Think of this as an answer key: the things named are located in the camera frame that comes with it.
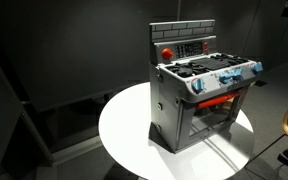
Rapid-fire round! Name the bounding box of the grey toy stove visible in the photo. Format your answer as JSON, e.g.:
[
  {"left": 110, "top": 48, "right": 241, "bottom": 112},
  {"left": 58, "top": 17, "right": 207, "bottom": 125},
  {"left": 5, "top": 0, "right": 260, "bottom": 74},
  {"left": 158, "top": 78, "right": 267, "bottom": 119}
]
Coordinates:
[{"left": 147, "top": 19, "right": 264, "bottom": 155}]

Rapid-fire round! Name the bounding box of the blue stove knob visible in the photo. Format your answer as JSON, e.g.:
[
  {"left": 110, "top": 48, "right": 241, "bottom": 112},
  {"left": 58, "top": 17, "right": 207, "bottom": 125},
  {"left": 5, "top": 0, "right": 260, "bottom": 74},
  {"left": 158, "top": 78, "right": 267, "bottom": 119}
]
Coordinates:
[
  {"left": 251, "top": 61, "right": 265, "bottom": 75},
  {"left": 218, "top": 72, "right": 232, "bottom": 85},
  {"left": 190, "top": 78, "right": 206, "bottom": 95},
  {"left": 232, "top": 68, "right": 245, "bottom": 81}
]

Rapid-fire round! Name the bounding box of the red round dial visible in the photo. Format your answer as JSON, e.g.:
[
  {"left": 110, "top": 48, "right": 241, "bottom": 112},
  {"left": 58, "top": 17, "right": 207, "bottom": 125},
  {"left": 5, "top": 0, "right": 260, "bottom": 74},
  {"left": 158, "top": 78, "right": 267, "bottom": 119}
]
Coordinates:
[{"left": 161, "top": 47, "right": 174, "bottom": 61}]

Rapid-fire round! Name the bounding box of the grey oven door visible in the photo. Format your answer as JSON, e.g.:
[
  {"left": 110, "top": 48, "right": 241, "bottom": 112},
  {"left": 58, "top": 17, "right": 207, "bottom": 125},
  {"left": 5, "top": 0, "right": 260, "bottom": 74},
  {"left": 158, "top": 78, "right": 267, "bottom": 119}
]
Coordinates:
[{"left": 176, "top": 85, "right": 249, "bottom": 154}]

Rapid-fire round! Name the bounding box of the small black floor object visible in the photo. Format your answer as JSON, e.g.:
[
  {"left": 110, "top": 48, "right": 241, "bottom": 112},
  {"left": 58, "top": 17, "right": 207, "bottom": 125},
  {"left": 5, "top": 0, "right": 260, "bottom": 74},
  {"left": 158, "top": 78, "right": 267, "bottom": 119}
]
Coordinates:
[{"left": 254, "top": 79, "right": 268, "bottom": 87}]

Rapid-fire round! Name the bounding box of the red oven door handle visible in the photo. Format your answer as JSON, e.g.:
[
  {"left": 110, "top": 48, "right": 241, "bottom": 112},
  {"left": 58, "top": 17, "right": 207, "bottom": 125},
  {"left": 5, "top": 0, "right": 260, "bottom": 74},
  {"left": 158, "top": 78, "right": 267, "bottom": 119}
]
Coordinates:
[{"left": 197, "top": 88, "right": 244, "bottom": 109}]

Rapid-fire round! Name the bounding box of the dark metal frame post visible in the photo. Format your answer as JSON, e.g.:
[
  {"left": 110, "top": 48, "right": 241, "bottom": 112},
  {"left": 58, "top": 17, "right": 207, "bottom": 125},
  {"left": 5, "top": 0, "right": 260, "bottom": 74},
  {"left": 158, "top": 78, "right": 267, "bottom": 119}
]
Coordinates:
[{"left": 0, "top": 39, "right": 56, "bottom": 167}]

